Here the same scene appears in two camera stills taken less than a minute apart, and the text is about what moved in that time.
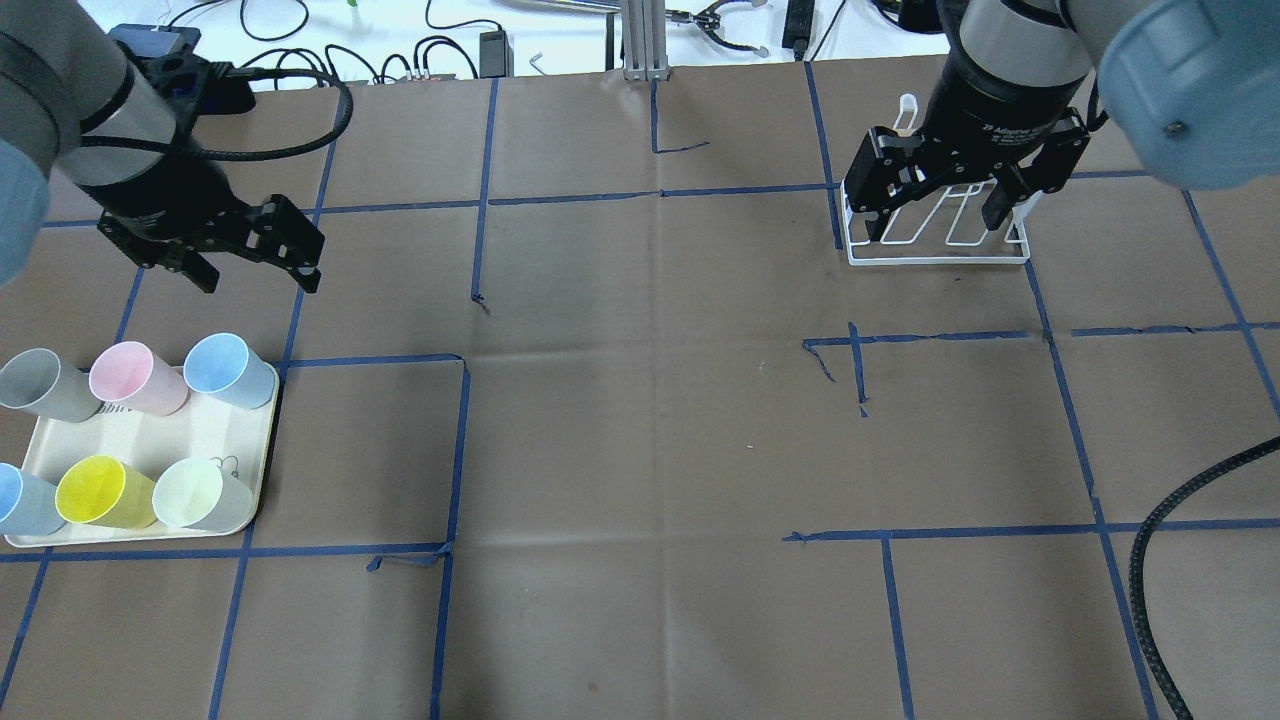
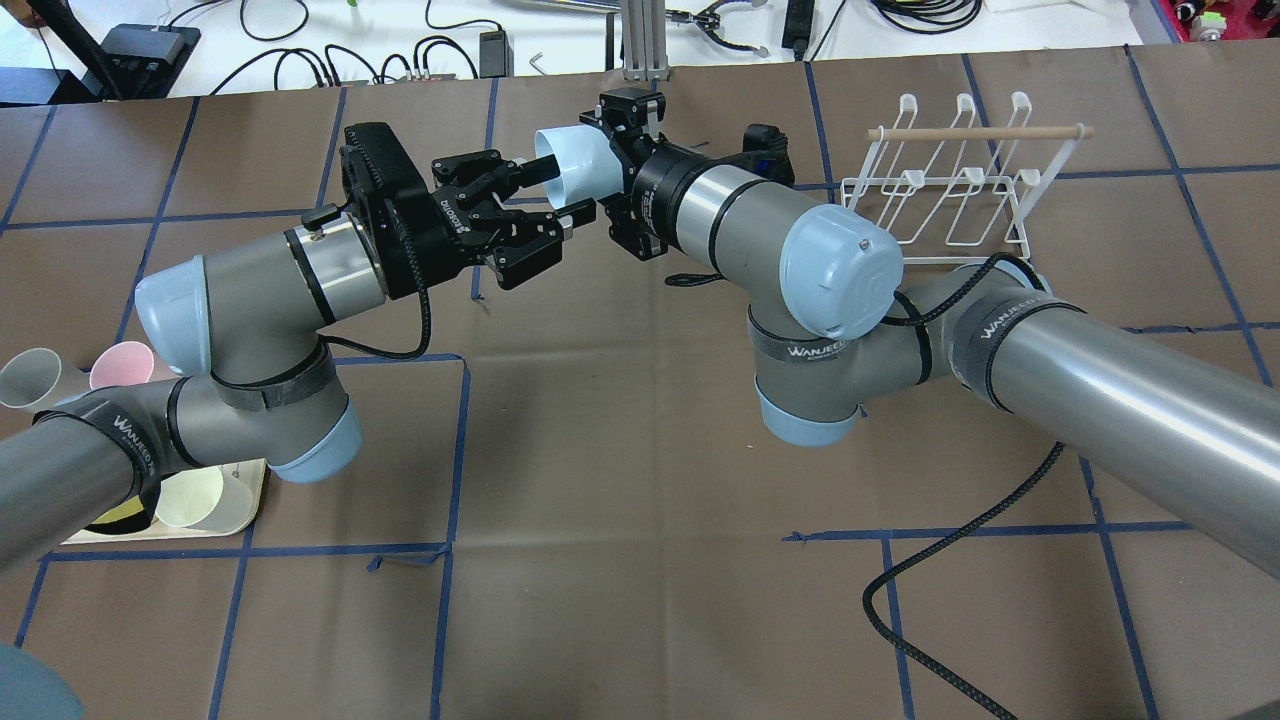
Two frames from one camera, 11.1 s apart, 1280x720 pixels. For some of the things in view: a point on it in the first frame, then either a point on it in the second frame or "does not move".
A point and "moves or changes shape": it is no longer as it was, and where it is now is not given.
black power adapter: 496,55 does not move
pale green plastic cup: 195,492 does not move
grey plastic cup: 38,380 does not move
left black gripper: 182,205 → 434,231
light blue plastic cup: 224,363 moves or changes shape
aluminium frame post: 645,41 does not move
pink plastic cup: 128,374 does not move
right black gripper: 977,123 → 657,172
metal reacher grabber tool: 708,19 does not move
